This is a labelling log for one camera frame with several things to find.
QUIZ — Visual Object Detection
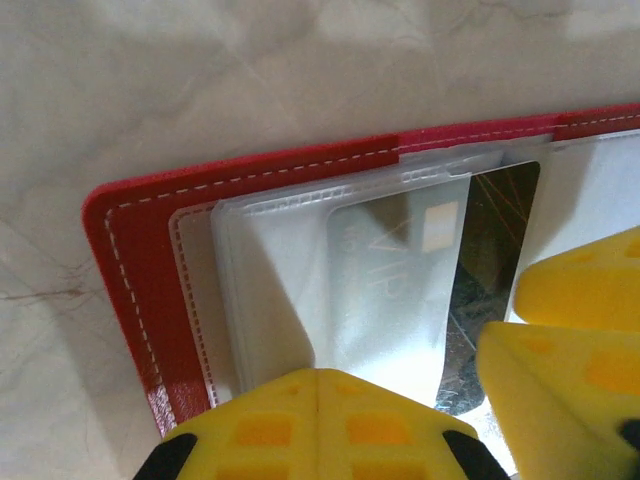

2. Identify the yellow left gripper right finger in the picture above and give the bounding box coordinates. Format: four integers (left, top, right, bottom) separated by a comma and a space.
317, 368, 512, 480

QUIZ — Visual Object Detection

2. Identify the red leather card holder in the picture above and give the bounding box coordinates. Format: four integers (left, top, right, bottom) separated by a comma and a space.
82, 102, 640, 436

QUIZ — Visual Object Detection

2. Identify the silver mirror credit card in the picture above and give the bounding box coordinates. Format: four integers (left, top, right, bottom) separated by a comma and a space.
326, 159, 542, 419

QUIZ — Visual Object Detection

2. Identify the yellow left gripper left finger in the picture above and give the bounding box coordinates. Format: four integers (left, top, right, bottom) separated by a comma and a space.
131, 368, 320, 480

